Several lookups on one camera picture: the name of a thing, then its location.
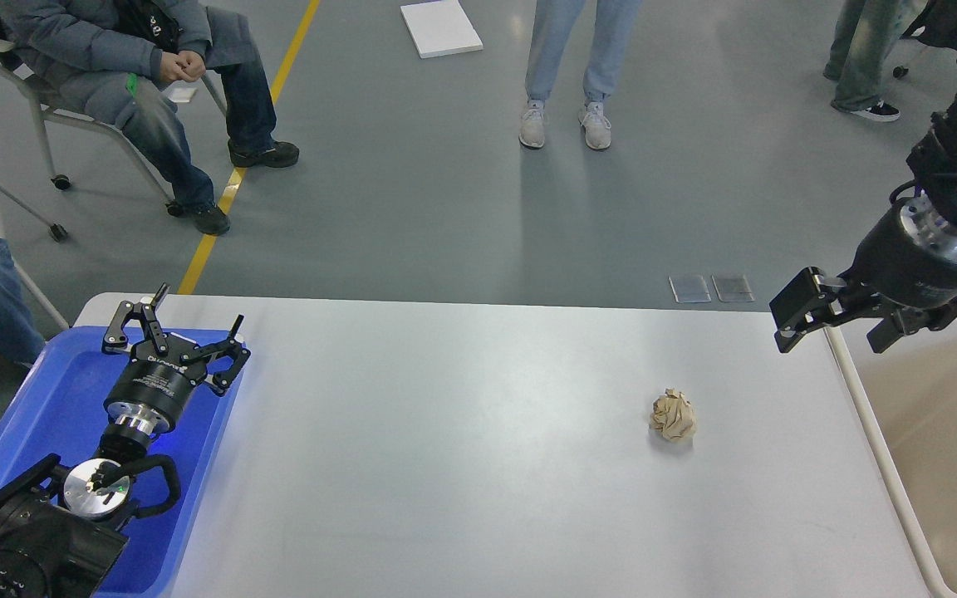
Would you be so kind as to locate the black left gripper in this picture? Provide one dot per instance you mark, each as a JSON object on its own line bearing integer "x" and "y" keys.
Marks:
{"x": 163, "y": 372}

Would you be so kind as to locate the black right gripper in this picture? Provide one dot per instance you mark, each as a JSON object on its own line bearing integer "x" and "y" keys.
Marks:
{"x": 904, "y": 273}

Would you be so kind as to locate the brown paper ball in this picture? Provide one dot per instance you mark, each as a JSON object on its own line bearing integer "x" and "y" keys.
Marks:
{"x": 673, "y": 416}

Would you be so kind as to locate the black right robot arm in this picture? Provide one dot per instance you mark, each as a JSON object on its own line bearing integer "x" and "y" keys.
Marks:
{"x": 933, "y": 162}

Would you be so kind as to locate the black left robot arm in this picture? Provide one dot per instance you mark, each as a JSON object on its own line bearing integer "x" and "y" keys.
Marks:
{"x": 104, "y": 453}

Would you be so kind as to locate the right clear floor plate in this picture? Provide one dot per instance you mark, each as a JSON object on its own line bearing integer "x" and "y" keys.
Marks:
{"x": 733, "y": 288}

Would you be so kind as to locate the clear floor plate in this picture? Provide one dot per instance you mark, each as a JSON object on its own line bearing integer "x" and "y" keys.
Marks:
{"x": 690, "y": 289}
{"x": 733, "y": 288}

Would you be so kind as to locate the beige plastic bin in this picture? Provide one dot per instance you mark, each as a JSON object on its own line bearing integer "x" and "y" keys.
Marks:
{"x": 907, "y": 400}

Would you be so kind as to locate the blue plastic tray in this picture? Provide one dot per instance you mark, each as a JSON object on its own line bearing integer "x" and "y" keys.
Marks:
{"x": 59, "y": 409}

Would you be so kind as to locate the left clear floor plate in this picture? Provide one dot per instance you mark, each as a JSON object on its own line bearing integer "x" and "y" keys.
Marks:
{"x": 690, "y": 289}

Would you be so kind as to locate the person green trousers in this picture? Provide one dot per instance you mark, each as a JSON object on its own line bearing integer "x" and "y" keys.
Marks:
{"x": 864, "y": 34}

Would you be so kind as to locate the seated person grey jacket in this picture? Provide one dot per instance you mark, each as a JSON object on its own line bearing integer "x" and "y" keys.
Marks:
{"x": 93, "y": 55}

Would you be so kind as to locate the white flat board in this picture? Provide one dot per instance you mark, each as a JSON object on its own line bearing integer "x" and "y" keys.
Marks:
{"x": 440, "y": 28}

